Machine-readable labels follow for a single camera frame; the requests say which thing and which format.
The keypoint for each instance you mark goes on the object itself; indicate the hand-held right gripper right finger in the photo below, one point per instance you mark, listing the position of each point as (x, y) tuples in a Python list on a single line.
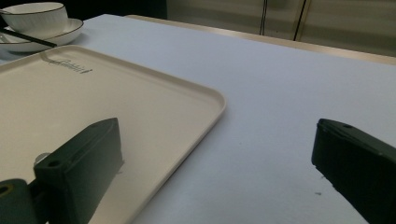
[(358, 161)]

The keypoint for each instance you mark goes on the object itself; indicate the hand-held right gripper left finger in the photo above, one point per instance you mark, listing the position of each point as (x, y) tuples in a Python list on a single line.
[(81, 165)]

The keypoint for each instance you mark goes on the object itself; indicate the cream plastic tray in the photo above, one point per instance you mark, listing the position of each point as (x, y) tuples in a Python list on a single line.
[(102, 109)]

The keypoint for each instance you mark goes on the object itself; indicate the white plate with dark rim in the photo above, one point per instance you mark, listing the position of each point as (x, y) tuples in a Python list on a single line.
[(59, 35)]

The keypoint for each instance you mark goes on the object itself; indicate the black chopstick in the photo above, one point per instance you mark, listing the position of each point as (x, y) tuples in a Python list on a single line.
[(28, 37)]

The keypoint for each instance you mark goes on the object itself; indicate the white bowl with dark rim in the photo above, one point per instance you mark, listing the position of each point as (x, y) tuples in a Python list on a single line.
[(37, 18)]

